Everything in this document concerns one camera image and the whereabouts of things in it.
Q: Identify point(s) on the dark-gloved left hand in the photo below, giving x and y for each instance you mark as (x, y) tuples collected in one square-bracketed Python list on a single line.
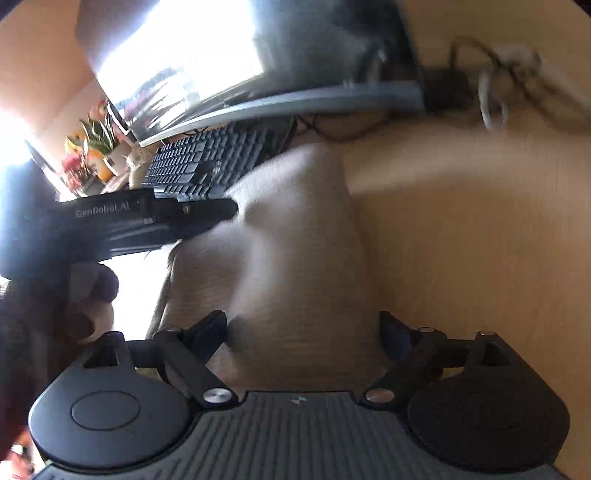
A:
[(45, 324)]

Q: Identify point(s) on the potted tulip flowers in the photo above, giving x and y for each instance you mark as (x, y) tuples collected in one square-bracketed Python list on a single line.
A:
[(100, 139)]

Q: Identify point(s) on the black curved computer monitor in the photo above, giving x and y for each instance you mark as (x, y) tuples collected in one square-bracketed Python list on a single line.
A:
[(168, 67)]

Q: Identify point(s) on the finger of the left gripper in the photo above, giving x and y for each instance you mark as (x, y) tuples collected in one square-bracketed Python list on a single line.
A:
[(181, 220)]

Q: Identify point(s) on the red flower pot plant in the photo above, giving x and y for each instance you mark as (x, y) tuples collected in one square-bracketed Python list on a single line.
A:
[(81, 179)]

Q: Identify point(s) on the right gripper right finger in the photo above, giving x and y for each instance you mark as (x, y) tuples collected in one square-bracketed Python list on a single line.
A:
[(415, 358)]

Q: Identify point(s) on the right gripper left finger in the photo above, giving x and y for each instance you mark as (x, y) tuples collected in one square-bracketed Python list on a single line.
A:
[(184, 354)]

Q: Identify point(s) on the yellow plush toy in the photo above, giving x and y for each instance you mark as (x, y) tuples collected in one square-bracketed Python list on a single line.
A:
[(76, 144)]

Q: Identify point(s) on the beige striped knit garment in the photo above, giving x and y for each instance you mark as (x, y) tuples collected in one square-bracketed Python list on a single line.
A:
[(290, 275)]

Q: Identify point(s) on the black mechanical keyboard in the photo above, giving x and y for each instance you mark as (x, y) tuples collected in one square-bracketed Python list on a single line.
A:
[(207, 163)]

